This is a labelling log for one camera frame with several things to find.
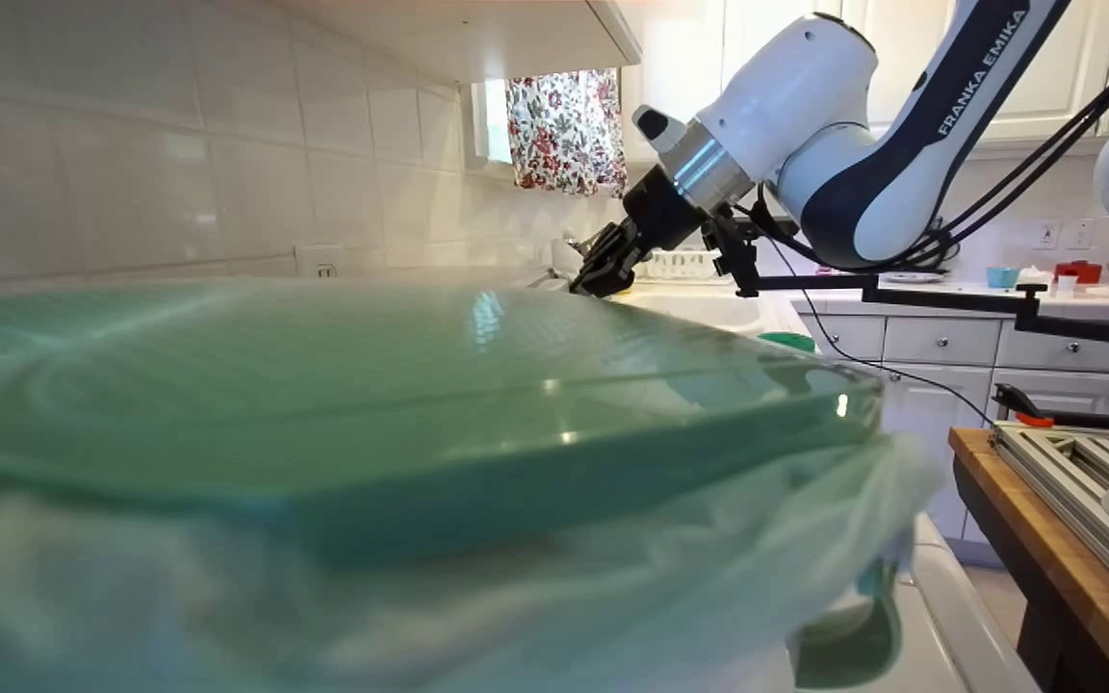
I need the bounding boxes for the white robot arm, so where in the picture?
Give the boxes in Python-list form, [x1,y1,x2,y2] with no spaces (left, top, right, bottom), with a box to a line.
[568,0,1066,297]

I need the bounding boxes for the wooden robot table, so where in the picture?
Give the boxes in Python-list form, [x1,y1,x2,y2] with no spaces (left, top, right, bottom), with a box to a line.
[945,428,1109,693]

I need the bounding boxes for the white kitchen drawer cabinet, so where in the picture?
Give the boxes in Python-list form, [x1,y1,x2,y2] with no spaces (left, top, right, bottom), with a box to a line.
[795,303,1109,544]

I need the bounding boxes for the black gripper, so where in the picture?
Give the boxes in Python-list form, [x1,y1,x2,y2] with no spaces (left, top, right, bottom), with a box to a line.
[568,168,705,297]

